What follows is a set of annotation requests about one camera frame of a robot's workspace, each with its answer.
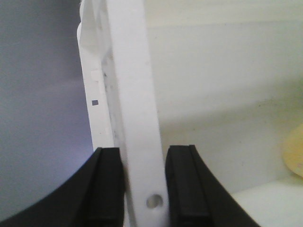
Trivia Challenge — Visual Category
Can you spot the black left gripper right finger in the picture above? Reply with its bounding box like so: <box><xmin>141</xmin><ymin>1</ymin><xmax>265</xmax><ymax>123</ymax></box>
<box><xmin>165</xmin><ymin>145</ymin><xmax>258</xmax><ymax>227</ymax></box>

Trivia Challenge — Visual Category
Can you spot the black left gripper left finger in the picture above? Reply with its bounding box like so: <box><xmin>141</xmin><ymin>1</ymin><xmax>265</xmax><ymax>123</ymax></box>
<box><xmin>0</xmin><ymin>148</ymin><xmax>125</xmax><ymax>227</ymax></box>

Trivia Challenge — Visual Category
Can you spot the yellow round plush toy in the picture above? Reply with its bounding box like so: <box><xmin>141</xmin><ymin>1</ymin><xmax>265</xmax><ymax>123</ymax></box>
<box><xmin>282</xmin><ymin>123</ymin><xmax>303</xmax><ymax>178</ymax></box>

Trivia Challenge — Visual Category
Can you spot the white plastic tote box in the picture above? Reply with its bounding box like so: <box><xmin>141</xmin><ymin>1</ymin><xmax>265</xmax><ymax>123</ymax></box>
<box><xmin>77</xmin><ymin>0</ymin><xmax>303</xmax><ymax>227</ymax></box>

